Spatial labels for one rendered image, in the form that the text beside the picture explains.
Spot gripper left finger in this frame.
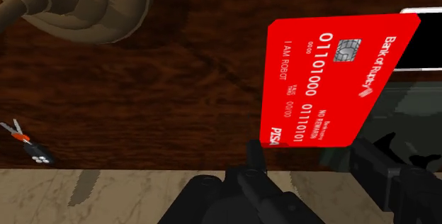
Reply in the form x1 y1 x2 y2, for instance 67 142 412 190
237 139 325 224

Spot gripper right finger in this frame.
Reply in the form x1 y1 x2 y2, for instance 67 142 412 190
348 137 442 224

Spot dark green block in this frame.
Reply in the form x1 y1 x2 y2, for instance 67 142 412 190
319 80 442 173

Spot red bank card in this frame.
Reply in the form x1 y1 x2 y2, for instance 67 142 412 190
259 12 421 149

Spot dark wooden table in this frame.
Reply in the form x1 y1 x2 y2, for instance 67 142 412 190
0 0 442 173

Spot keys with black fob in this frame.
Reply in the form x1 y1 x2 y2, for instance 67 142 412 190
0 118 56 166

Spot beige lamp base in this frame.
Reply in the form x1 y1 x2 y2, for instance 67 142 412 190
0 0 158 45

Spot black tablet with white frame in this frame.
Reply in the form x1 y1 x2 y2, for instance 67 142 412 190
393 6 442 73

